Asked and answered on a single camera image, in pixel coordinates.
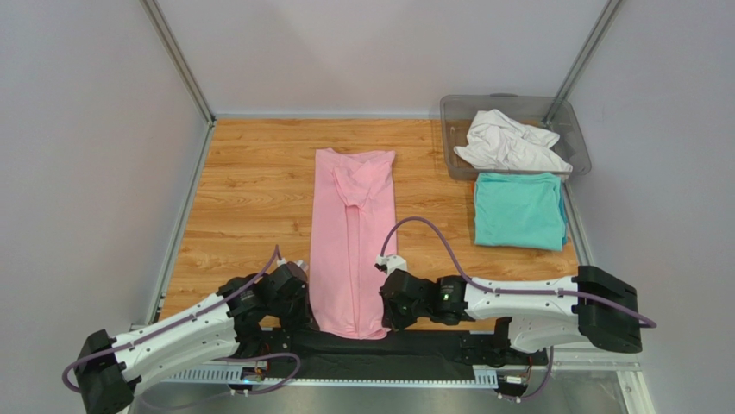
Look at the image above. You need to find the pink t shirt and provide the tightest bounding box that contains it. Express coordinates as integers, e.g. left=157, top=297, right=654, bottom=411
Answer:
left=309, top=148, right=397, bottom=340

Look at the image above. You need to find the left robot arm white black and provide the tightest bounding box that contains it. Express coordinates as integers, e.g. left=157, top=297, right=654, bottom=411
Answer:
left=66, top=260, right=307, bottom=413

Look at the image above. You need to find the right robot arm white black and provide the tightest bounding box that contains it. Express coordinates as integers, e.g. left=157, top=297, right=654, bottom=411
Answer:
left=379, top=266, right=653, bottom=354

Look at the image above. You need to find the folded teal t shirt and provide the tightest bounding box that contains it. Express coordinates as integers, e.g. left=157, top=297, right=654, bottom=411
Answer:
left=474, top=172, right=568, bottom=252

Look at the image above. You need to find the crumpled white t shirt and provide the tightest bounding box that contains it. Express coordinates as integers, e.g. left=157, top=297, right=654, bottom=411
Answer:
left=454, top=110, right=573, bottom=173

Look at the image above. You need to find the clear plastic bin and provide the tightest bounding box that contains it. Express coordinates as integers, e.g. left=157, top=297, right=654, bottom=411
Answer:
left=439, top=94, right=592, bottom=180

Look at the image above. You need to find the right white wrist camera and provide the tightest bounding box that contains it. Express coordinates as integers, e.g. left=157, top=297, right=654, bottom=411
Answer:
left=374, top=254, right=408, bottom=276

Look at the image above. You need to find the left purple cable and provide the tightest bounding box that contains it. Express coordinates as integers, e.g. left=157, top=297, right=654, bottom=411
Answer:
left=61, top=245, right=303, bottom=398

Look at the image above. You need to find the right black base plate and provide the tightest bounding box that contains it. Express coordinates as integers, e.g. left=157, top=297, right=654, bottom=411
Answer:
left=458, top=333, right=549, bottom=368

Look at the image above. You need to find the left aluminium corner post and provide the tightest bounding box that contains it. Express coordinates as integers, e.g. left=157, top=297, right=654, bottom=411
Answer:
left=140, top=0, right=217, bottom=127

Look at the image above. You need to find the aluminium corner post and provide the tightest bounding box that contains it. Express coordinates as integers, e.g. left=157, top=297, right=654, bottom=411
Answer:
left=543, top=0, right=625, bottom=123
left=140, top=0, right=217, bottom=127

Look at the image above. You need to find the right aluminium corner post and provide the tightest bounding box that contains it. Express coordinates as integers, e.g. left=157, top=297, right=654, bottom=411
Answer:
left=543, top=0, right=625, bottom=123

